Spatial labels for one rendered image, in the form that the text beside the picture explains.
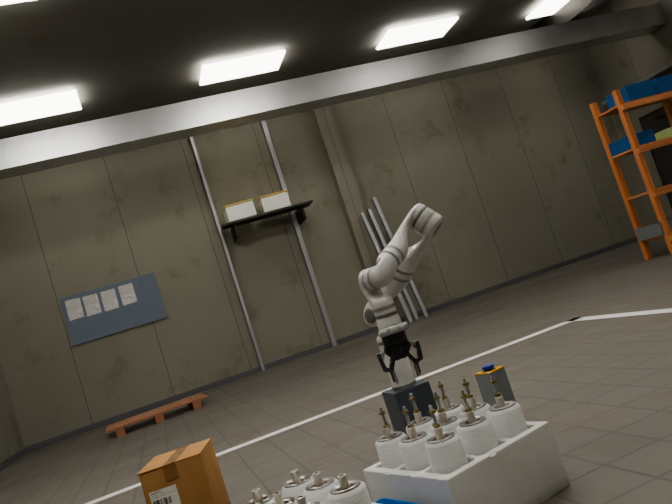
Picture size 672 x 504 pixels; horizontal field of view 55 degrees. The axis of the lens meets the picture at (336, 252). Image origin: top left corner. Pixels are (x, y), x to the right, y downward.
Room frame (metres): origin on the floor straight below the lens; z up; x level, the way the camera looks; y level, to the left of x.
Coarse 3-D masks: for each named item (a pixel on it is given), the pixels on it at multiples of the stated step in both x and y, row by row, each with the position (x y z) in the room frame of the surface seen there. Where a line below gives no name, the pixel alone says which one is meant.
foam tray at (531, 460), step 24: (528, 432) 1.77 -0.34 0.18; (480, 456) 1.70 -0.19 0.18; (504, 456) 1.71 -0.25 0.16; (528, 456) 1.75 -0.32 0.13; (552, 456) 1.80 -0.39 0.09; (384, 480) 1.85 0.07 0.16; (408, 480) 1.74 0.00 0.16; (432, 480) 1.66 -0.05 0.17; (456, 480) 1.62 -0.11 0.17; (480, 480) 1.65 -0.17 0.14; (504, 480) 1.69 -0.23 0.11; (528, 480) 1.74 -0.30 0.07; (552, 480) 1.78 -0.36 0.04
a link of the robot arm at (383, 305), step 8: (360, 272) 1.98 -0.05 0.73; (360, 280) 1.96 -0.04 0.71; (360, 288) 1.98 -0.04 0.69; (368, 296) 1.96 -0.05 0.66; (376, 296) 1.97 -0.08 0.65; (384, 296) 1.95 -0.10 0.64; (376, 304) 1.94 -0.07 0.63; (384, 304) 1.93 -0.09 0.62; (392, 304) 1.95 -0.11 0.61; (376, 312) 1.95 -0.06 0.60; (384, 312) 1.94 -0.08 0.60; (392, 312) 1.94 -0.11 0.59
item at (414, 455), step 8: (416, 440) 1.77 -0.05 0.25; (424, 440) 1.77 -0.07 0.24; (400, 448) 1.79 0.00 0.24; (408, 448) 1.77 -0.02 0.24; (416, 448) 1.76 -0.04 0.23; (424, 448) 1.76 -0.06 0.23; (408, 456) 1.77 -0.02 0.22; (416, 456) 1.76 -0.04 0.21; (424, 456) 1.76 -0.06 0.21; (408, 464) 1.78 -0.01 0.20; (416, 464) 1.77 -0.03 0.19; (424, 464) 1.76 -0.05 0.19
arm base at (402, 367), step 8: (384, 360) 2.37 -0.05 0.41; (400, 360) 2.35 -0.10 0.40; (408, 360) 2.37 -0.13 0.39; (400, 368) 2.34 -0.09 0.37; (408, 368) 2.36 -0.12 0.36; (400, 376) 2.34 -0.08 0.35; (408, 376) 2.35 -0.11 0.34; (392, 384) 2.37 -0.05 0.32; (400, 384) 2.35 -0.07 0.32; (408, 384) 2.35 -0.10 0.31
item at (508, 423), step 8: (512, 408) 1.80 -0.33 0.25; (520, 408) 1.82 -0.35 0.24; (488, 416) 1.83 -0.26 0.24; (496, 416) 1.80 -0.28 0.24; (504, 416) 1.79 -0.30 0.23; (512, 416) 1.79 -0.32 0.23; (520, 416) 1.80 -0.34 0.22; (496, 424) 1.81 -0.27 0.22; (504, 424) 1.79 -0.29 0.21; (512, 424) 1.79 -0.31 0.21; (520, 424) 1.80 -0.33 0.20; (496, 432) 1.81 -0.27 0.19; (504, 432) 1.80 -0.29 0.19; (512, 432) 1.79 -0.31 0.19; (520, 432) 1.79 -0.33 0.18
